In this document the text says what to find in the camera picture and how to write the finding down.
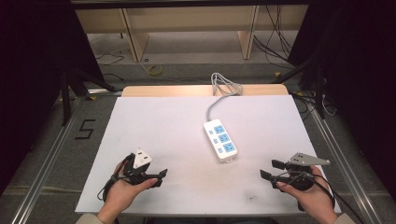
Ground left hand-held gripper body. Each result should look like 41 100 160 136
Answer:
122 147 154 187

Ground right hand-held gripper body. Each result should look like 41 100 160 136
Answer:
283 151 332 191

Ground white power strip blue sockets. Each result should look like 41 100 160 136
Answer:
203 119 239 164

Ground person's right hand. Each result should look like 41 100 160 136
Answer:
276 165 337 224

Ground person's left hand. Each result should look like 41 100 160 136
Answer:
96 161 159 224

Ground black metal stand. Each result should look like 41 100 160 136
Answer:
59 66 123 127
272 55 327 119

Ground yellow tape roll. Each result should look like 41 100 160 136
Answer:
147 63 163 77

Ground black curtain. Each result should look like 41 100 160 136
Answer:
0 0 106 196
287 0 396 203

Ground light wooden shelf unit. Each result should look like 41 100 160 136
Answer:
74 3 310 63

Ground aluminium floor rail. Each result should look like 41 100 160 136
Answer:
306 101 385 224
9 89 123 224

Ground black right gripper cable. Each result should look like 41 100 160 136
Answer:
276 170 368 224

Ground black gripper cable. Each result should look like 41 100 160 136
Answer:
96 152 135 203
276 170 368 224

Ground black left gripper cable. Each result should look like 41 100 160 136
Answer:
96 152 135 203

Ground white floor cable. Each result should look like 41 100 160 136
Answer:
320 93 338 118

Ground grey power strip cable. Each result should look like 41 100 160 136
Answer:
206 72 244 123

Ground thin black floor cable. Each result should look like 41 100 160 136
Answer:
94 51 125 82

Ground bundle of black floor cables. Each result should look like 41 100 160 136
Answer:
252 5 296 70

